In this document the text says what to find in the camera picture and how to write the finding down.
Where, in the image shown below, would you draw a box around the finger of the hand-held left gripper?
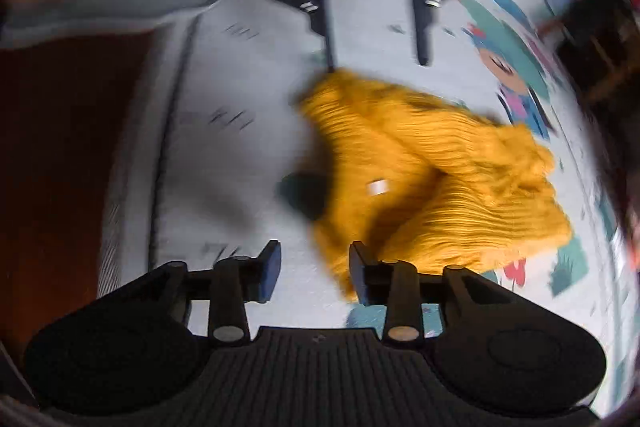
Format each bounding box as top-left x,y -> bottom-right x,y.
395,0 -> 468,66
267,0 -> 346,72

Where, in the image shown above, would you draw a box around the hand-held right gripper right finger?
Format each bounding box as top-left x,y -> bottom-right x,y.
348,241 -> 516,349

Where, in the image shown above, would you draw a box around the white printed play mat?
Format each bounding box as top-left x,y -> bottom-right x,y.
97,0 -> 631,413

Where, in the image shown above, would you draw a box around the yellow knitted sweater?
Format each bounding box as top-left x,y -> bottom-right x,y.
295,69 -> 573,303

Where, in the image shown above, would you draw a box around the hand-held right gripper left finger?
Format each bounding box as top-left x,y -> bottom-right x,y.
135,239 -> 282,348

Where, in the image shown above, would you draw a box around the dark wooden furniture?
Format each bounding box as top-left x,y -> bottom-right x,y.
537,0 -> 640,108

